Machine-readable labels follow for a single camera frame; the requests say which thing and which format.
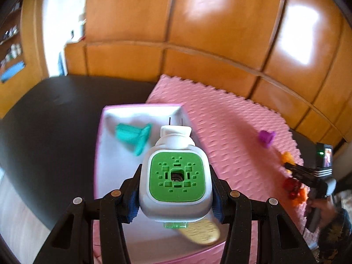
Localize teal plastic mold cup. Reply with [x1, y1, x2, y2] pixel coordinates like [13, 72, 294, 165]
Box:
[114, 123, 152, 157]

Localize yellow orange toy piece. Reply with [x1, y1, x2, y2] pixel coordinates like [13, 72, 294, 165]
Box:
[282, 151, 294, 169]

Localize wooden glass door cabinet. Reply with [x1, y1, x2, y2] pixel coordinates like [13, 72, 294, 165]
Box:
[0, 0, 50, 95]

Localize pink shallow cardboard box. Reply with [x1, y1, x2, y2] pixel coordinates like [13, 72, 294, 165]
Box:
[92, 103, 231, 264]

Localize blue foam mat piece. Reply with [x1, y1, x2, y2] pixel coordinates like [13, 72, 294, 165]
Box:
[0, 60, 27, 83]

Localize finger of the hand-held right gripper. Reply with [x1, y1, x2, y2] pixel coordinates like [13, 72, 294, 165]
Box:
[284, 162, 315, 175]
[291, 171, 317, 189]

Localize pink foam puzzle mat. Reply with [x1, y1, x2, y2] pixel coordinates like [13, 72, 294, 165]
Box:
[146, 74, 310, 264]

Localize red plastic toy piece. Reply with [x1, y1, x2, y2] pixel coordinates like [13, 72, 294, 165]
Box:
[283, 177, 299, 191]
[287, 187, 303, 200]

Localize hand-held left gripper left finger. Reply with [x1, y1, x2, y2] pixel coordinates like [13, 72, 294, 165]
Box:
[33, 166, 143, 264]

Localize bottles on cabinet shelves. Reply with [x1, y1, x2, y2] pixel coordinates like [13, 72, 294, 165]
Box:
[0, 25, 23, 67]

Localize white green plug-in device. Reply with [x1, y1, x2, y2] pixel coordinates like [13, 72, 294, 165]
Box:
[139, 118, 213, 229]

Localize person's right hand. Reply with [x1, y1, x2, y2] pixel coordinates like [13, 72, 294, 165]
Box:
[306, 196, 339, 226]

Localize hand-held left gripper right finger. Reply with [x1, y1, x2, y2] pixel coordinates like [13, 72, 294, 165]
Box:
[209, 165, 317, 264]

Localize purple plastic mold cup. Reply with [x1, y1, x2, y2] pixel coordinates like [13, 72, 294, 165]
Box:
[258, 130, 277, 148]

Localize person's right forearm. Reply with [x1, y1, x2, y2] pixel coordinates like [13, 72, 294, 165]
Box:
[316, 207, 352, 264]

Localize wooden wardrobe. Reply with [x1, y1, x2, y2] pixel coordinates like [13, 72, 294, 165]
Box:
[64, 0, 352, 149]

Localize yellow oval plaque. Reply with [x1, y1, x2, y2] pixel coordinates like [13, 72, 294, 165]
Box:
[179, 220, 221, 246]

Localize blue foam tiles stack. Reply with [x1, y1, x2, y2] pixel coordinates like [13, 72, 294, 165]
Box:
[58, 52, 67, 77]

